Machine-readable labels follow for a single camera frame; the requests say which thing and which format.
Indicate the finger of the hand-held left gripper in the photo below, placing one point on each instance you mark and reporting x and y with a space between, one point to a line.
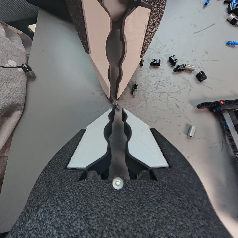
96 37
135 37

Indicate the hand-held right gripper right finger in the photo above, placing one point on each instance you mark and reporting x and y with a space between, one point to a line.
148 148

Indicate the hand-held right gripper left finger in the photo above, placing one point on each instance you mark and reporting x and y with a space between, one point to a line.
87 148

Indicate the dark grey axle connector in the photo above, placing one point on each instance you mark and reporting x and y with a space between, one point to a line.
134 91
115 103

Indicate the grey mesh office chair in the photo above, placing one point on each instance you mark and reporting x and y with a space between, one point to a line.
14 9

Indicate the grey black toy chassis model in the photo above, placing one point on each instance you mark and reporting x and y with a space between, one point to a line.
206 105

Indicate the pile of blue black pins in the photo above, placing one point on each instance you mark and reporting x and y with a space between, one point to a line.
231 43

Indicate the light grey tube piece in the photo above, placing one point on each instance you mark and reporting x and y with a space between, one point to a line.
190 131
190 67

